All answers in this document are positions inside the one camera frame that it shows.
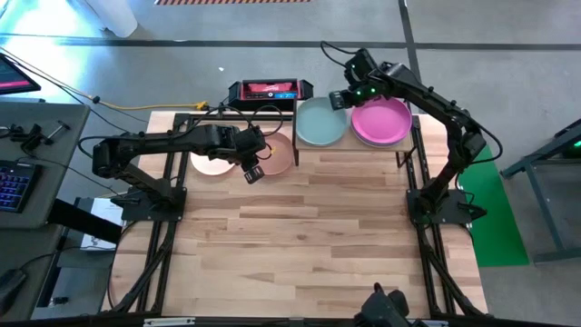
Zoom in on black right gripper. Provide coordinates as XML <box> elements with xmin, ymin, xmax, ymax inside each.
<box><xmin>328</xmin><ymin>46</ymin><xmax>388</xmax><ymax>112</ymax></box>

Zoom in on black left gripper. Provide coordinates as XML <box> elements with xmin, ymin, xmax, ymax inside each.
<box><xmin>231</xmin><ymin>126</ymin><xmax>279</xmax><ymax>185</ymax></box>

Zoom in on peach plate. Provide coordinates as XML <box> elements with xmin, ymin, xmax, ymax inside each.
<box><xmin>247</xmin><ymin>131</ymin><xmax>296</xmax><ymax>177</ymax></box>

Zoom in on teal plate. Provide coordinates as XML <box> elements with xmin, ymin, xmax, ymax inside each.
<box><xmin>295</xmin><ymin>96</ymin><xmax>349</xmax><ymax>147</ymax></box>

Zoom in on purple pink plate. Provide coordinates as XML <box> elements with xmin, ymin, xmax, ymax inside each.
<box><xmin>350</xmin><ymin>96</ymin><xmax>414</xmax><ymax>147</ymax></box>

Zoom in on cream white plate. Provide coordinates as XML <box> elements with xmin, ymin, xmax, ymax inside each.
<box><xmin>190</xmin><ymin>152</ymin><xmax>238</xmax><ymax>177</ymax></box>

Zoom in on wooden shelf with black legs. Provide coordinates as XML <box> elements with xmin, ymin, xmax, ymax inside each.
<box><xmin>292</xmin><ymin>97</ymin><xmax>417</xmax><ymax>168</ymax></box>

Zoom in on red and black toolbox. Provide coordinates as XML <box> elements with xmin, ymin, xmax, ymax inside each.
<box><xmin>228</xmin><ymin>78</ymin><xmax>315</xmax><ymax>113</ymax></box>

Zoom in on white paper sheet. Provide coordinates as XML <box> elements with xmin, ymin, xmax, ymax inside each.
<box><xmin>80</xmin><ymin>197</ymin><xmax>124</xmax><ymax>252</ymax></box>

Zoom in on black flat bar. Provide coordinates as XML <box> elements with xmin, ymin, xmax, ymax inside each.
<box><xmin>46</xmin><ymin>198</ymin><xmax>123</xmax><ymax>245</ymax></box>

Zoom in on white cylinder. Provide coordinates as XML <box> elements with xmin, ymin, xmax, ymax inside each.
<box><xmin>84</xmin><ymin>0</ymin><xmax>139</xmax><ymax>39</ymax></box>

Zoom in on green floor mat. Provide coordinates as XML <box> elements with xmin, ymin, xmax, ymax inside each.
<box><xmin>452</xmin><ymin>144</ymin><xmax>531</xmax><ymax>268</ymax></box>

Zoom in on black clamp tool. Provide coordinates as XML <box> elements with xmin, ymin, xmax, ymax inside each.
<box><xmin>0</xmin><ymin>120</ymin><xmax>73</xmax><ymax>155</ymax></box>

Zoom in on black keyboard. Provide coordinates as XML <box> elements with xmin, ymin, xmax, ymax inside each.
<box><xmin>0</xmin><ymin>160</ymin><xmax>43</xmax><ymax>214</ymax></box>

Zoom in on grey low desk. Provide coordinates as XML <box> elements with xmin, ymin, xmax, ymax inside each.
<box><xmin>0</xmin><ymin>224</ymin><xmax>64</xmax><ymax>322</ymax></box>

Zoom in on computer monitor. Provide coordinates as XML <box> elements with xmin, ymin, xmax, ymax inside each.
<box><xmin>0</xmin><ymin>53</ymin><xmax>42</xmax><ymax>96</ymax></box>

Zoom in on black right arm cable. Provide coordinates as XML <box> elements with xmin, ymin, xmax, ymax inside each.
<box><xmin>320</xmin><ymin>40</ymin><xmax>359</xmax><ymax>70</ymax></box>

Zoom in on yellow extension cable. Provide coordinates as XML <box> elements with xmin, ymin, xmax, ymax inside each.
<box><xmin>97</xmin><ymin>100</ymin><xmax>210</xmax><ymax>113</ymax></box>

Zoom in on black front rail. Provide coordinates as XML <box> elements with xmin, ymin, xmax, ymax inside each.
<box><xmin>0</xmin><ymin>312</ymin><xmax>581</xmax><ymax>327</ymax></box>

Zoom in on black floor cable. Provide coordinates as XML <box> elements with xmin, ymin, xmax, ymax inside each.
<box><xmin>0</xmin><ymin>45</ymin><xmax>153</xmax><ymax>124</ymax></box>

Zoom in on dark metal table frame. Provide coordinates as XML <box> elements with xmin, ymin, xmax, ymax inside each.
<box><xmin>500</xmin><ymin>118</ymin><xmax>581</xmax><ymax>264</ymax></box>

